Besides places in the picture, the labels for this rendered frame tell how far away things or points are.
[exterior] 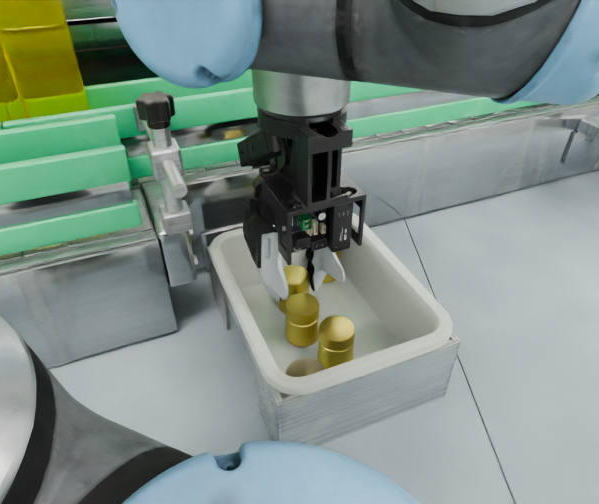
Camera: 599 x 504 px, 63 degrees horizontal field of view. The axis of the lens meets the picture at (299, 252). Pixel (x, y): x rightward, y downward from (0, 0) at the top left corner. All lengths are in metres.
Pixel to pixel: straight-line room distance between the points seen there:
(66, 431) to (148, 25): 0.17
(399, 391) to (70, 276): 0.31
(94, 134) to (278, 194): 0.21
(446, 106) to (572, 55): 0.49
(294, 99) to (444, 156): 0.38
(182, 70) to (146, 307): 0.32
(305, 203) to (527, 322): 0.32
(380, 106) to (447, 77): 0.42
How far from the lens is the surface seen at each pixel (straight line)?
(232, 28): 0.23
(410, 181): 0.70
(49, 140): 0.53
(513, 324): 0.60
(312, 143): 0.36
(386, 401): 0.46
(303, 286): 0.51
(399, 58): 0.23
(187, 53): 0.24
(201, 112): 0.55
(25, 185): 0.46
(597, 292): 0.69
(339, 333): 0.46
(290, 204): 0.40
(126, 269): 0.49
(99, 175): 0.46
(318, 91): 0.36
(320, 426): 0.44
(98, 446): 0.19
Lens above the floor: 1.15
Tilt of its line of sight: 37 degrees down
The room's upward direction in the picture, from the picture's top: straight up
